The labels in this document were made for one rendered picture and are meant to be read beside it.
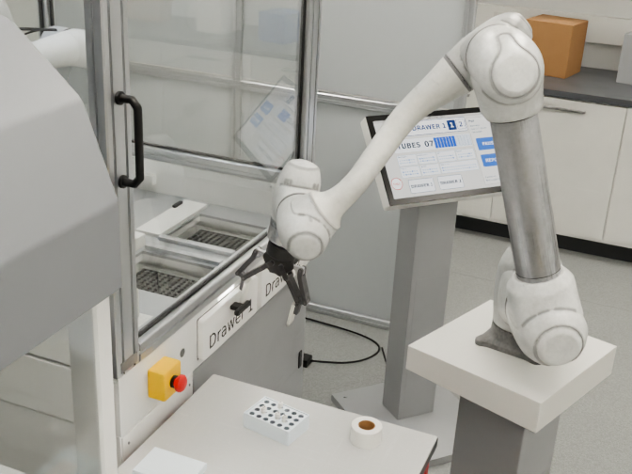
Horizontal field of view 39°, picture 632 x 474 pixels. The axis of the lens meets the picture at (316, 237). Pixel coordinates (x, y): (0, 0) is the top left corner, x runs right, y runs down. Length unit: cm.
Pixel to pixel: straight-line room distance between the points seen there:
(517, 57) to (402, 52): 190
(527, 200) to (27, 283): 114
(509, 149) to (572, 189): 309
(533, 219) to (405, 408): 157
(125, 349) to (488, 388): 86
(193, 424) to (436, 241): 133
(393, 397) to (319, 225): 157
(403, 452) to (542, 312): 43
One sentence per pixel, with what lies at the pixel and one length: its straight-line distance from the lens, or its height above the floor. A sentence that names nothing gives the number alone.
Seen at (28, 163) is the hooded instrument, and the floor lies 159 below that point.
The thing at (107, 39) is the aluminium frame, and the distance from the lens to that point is 166.
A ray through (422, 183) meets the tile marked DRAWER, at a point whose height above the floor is 101.
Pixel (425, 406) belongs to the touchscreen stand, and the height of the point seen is 7.
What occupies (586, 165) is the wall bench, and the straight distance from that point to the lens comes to 494.
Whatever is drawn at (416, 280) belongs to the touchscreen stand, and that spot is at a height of 62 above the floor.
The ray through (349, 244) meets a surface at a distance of 398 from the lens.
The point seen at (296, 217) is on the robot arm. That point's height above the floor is 124.
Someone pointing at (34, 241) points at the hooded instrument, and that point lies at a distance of 115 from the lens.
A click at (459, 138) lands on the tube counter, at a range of 303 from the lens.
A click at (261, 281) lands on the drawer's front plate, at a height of 90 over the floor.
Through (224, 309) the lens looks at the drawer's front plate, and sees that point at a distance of 223.
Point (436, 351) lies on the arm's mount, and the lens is 227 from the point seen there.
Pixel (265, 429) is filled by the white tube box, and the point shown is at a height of 78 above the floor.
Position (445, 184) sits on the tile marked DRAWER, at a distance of 293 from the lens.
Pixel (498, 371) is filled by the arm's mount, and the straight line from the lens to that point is 222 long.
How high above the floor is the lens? 196
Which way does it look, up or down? 23 degrees down
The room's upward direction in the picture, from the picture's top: 3 degrees clockwise
